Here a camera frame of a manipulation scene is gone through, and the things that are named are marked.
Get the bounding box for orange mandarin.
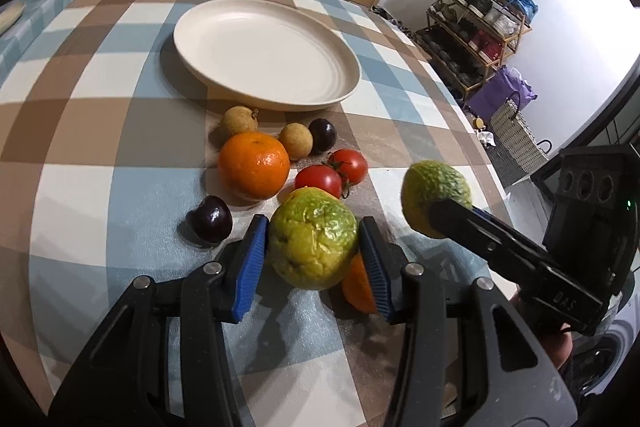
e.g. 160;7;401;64
341;254;376;314
217;131;291;202

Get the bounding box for dark plum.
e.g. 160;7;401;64
308;118;337;154
184;195;232;244

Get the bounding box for green guava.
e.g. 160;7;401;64
400;160;473;239
267;187;358;291

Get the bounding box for oblong red tomato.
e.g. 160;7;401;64
328;150;369;185

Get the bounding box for round red tomato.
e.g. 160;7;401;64
294;165;343;198

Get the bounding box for woven grey basket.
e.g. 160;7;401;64
487;100;552;188

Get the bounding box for right brown longan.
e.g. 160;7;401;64
278;122;314;161

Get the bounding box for brown longan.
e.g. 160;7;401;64
278;122;314;161
219;106;258;141

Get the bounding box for left brown longan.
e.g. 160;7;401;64
219;106;258;141

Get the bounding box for checkered tablecloth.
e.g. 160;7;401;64
1;0;508;409

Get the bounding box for purple bag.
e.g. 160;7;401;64
466;65;538;121

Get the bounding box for large cream plate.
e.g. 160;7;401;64
174;0;361;112

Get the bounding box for wooden shoe rack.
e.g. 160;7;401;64
416;0;538;103

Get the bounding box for small cream plate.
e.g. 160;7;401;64
0;2;25;35

